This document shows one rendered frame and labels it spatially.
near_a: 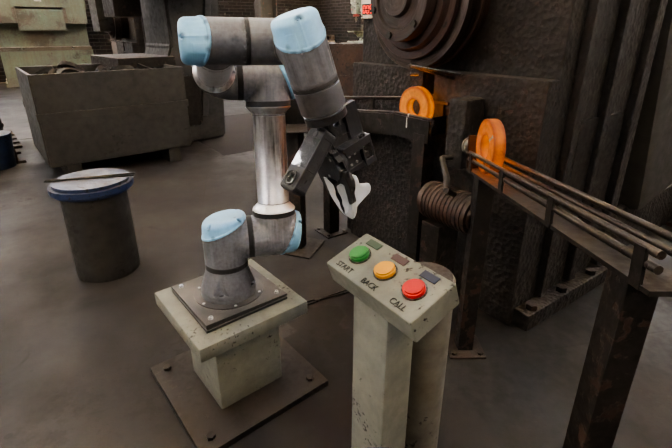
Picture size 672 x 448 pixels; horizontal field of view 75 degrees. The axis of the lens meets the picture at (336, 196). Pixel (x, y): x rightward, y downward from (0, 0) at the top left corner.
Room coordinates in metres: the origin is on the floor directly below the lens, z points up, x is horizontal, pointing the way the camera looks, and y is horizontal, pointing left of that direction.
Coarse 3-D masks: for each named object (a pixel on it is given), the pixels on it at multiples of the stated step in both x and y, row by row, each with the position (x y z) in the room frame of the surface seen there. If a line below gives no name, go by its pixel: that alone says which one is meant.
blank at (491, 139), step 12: (492, 120) 1.19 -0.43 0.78; (480, 132) 1.25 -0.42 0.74; (492, 132) 1.15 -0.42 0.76; (504, 132) 1.15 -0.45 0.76; (480, 144) 1.24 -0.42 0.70; (492, 144) 1.14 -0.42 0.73; (504, 144) 1.13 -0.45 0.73; (492, 156) 1.13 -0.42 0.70; (504, 156) 1.13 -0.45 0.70; (480, 168) 1.21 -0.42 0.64; (492, 168) 1.14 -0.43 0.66
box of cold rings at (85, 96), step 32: (64, 64) 3.47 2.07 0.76; (96, 64) 3.87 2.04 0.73; (32, 96) 2.90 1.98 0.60; (64, 96) 3.01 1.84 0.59; (96, 96) 3.13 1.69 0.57; (128, 96) 3.26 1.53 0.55; (160, 96) 3.41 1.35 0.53; (32, 128) 3.35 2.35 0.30; (64, 128) 2.98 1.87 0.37; (96, 128) 3.10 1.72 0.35; (128, 128) 3.24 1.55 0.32; (160, 128) 3.38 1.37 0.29; (64, 160) 2.95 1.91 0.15; (96, 160) 3.09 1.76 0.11
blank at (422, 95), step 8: (408, 88) 1.70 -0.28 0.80; (416, 88) 1.66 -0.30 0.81; (424, 88) 1.66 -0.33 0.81; (408, 96) 1.70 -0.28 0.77; (416, 96) 1.66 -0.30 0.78; (424, 96) 1.63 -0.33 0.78; (400, 104) 1.73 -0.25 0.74; (408, 104) 1.70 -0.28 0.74; (424, 104) 1.63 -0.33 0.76; (432, 104) 1.62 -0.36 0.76; (408, 112) 1.69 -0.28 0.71; (424, 112) 1.63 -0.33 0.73; (432, 112) 1.62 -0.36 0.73
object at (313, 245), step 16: (288, 112) 2.07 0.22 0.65; (288, 128) 1.94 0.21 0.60; (304, 128) 1.91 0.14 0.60; (288, 144) 1.92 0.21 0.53; (288, 160) 1.93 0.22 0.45; (304, 208) 1.95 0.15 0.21; (304, 224) 1.94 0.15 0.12; (304, 240) 1.94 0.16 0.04; (320, 240) 2.00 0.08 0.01; (304, 256) 1.83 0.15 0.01
